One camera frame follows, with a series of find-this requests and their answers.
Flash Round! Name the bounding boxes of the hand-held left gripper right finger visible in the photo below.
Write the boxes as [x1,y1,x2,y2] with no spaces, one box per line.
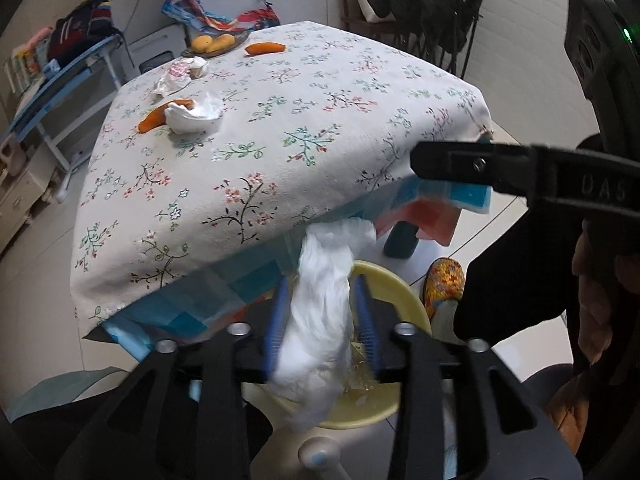
[352,272,586,480]

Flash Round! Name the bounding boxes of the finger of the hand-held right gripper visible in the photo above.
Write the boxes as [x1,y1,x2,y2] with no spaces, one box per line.
[410,141,538,196]

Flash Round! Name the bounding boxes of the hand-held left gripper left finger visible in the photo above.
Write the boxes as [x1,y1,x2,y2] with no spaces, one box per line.
[52,275,291,480]

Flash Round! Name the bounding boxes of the yellow plastic basin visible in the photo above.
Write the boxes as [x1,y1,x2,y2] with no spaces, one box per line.
[240,260,432,431]

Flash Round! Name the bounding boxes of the person's right hand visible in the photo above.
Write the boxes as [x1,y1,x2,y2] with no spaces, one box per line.
[572,232,640,366]

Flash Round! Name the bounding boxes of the orange floral slipper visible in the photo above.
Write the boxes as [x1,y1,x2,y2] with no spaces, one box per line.
[422,257,466,333]

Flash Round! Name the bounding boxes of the teal table leg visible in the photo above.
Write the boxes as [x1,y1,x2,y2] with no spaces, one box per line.
[384,220,420,259]

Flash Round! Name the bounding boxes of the person's black trouser leg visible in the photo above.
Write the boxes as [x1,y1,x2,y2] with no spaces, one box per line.
[452,200,588,343]

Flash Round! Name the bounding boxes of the white plastic object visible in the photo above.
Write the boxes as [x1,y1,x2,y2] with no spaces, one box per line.
[297,436,351,480]

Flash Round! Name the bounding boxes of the black jackets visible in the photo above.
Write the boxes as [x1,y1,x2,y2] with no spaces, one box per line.
[367,0,486,78]

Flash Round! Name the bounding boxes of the white floral tablecloth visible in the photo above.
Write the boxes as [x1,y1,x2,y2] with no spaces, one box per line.
[72,20,493,338]

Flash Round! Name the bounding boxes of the wooden chair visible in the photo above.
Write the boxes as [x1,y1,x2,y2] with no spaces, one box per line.
[332,0,401,46]

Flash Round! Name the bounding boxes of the grey green padded chair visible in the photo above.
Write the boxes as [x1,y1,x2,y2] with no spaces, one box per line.
[10,365,131,421]

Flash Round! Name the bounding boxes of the small white plastic bag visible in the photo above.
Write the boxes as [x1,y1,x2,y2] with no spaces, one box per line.
[164,92,224,134]

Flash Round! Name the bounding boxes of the whole orange carrot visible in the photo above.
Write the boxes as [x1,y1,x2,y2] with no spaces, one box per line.
[138,100,195,133]
[244,41,286,57]

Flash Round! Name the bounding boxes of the dark fruit plate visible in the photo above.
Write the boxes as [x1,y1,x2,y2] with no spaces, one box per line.
[181,30,251,58]

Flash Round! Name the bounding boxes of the crumpled white paper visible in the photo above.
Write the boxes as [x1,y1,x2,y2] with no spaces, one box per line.
[150,56,208,101]

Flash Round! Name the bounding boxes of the cream television cabinet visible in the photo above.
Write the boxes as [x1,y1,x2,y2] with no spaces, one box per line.
[0,147,56,256]

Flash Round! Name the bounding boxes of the small white appliance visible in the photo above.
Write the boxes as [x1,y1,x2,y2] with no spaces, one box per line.
[125,25,191,81]

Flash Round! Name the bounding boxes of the pink kettlebell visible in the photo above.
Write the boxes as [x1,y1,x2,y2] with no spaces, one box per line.
[0,140,23,176]

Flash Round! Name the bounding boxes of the blue children's desk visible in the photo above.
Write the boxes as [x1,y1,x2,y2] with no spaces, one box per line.
[0,35,136,203]

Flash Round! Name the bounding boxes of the dark striped backpack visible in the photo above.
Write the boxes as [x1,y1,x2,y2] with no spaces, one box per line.
[52,0,121,63]

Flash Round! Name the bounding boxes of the row of books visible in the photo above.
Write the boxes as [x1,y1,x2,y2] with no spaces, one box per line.
[5,25,56,96]

